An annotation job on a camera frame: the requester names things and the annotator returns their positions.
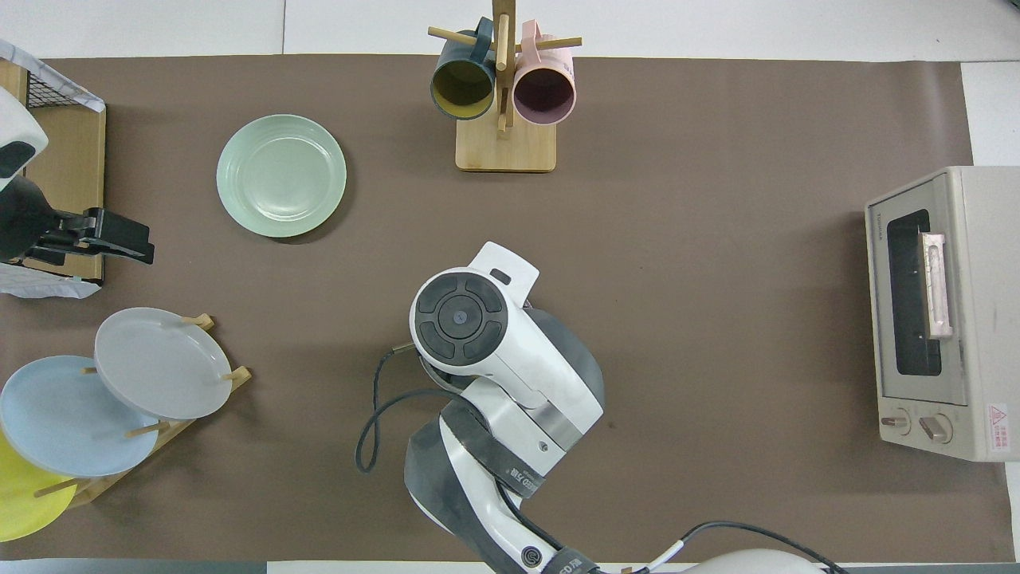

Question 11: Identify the yellow plate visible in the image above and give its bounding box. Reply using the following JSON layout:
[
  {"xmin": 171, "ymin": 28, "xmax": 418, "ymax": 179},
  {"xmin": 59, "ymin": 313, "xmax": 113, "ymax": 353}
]
[{"xmin": 0, "ymin": 430, "xmax": 78, "ymax": 543}]

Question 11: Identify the light wooden board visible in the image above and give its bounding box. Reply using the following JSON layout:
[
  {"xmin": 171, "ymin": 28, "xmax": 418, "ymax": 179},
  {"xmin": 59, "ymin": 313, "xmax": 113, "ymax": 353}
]
[{"xmin": 0, "ymin": 62, "xmax": 29, "ymax": 108}]

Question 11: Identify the black wire basket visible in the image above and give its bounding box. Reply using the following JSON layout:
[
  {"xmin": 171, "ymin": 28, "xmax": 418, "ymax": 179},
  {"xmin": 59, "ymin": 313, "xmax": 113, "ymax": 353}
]
[{"xmin": 26, "ymin": 65, "xmax": 104, "ymax": 112}]

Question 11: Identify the brown table mat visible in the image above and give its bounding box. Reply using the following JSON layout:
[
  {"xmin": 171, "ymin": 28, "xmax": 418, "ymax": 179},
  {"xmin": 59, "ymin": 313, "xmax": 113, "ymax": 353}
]
[{"xmin": 0, "ymin": 54, "xmax": 1017, "ymax": 563}]

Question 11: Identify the dark teal mug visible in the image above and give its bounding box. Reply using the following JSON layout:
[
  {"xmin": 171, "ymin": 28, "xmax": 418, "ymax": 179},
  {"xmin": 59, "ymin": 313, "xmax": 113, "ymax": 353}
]
[{"xmin": 430, "ymin": 18, "xmax": 497, "ymax": 121}]

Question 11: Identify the white crumpled paper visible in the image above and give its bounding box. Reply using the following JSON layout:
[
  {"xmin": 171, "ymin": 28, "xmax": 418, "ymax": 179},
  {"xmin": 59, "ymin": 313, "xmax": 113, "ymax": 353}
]
[{"xmin": 0, "ymin": 261, "xmax": 103, "ymax": 301}]

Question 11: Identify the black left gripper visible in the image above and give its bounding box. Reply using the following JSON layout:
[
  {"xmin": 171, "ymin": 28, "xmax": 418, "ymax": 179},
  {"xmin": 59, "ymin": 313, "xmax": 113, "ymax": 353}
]
[{"xmin": 0, "ymin": 177, "xmax": 155, "ymax": 265}]

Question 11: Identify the beige toaster oven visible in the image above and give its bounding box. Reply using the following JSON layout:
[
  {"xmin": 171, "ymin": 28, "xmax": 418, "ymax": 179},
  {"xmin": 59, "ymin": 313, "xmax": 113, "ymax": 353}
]
[{"xmin": 865, "ymin": 165, "xmax": 1020, "ymax": 463}]

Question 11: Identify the wooden plate rack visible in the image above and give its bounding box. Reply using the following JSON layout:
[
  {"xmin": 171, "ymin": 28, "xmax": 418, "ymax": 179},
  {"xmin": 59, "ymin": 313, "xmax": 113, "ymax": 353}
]
[{"xmin": 33, "ymin": 313, "xmax": 253, "ymax": 509}]

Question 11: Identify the wooden mug tree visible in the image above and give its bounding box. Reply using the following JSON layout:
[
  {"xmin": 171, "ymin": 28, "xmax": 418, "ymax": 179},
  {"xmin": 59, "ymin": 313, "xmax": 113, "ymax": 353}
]
[{"xmin": 428, "ymin": 0, "xmax": 583, "ymax": 173}]

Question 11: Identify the pink ribbed mug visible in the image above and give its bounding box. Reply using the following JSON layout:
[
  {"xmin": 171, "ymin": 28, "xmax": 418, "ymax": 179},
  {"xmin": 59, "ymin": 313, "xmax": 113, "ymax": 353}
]
[{"xmin": 512, "ymin": 20, "xmax": 577, "ymax": 126}]

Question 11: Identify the light blue plate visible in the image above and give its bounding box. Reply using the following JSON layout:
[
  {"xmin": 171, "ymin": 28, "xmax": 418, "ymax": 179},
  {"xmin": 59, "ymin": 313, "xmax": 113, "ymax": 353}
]
[{"xmin": 0, "ymin": 355, "xmax": 160, "ymax": 479}]

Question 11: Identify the grey plate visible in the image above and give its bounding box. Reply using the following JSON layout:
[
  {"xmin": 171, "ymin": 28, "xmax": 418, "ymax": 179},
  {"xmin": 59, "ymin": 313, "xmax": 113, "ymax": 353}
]
[{"xmin": 94, "ymin": 307, "xmax": 233, "ymax": 421}]

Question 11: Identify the light green plate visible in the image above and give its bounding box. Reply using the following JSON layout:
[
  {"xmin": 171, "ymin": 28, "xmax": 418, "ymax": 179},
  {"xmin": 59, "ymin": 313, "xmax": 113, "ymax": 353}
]
[{"xmin": 216, "ymin": 114, "xmax": 347, "ymax": 238}]

